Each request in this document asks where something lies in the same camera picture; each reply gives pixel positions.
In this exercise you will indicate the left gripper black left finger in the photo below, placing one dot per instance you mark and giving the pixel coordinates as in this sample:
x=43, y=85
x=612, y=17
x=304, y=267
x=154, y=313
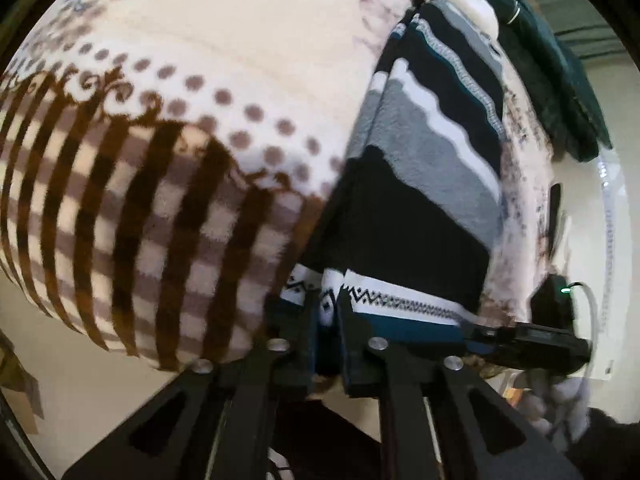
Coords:
x=215, y=421

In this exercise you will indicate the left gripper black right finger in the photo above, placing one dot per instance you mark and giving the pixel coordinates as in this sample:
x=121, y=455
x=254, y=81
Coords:
x=439, y=419

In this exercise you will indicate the black grey striped fleece garment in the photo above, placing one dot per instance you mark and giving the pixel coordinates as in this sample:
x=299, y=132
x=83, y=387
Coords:
x=407, y=234

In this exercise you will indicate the dark sleeved right forearm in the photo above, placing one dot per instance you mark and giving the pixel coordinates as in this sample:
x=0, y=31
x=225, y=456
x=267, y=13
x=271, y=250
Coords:
x=607, y=450

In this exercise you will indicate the white gloved right hand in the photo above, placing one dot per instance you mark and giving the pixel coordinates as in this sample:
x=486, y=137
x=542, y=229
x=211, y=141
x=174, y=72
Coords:
x=558, y=407

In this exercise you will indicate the dark green folded blanket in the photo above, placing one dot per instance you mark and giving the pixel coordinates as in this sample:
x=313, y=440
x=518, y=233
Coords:
x=555, y=80

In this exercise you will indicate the floral cream bed blanket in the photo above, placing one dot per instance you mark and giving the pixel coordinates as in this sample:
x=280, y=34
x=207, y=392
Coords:
x=164, y=164

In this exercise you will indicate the right green striped curtain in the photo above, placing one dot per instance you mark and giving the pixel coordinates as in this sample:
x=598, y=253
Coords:
x=581, y=27

